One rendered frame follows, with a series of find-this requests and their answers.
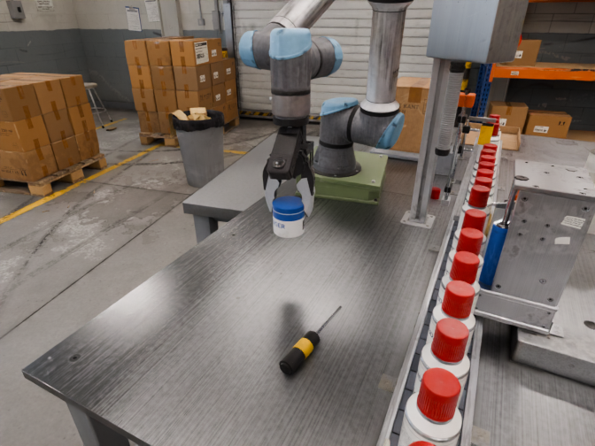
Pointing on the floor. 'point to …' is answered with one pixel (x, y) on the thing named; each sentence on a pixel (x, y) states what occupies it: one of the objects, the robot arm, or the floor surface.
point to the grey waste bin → (202, 155)
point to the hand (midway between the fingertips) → (289, 211)
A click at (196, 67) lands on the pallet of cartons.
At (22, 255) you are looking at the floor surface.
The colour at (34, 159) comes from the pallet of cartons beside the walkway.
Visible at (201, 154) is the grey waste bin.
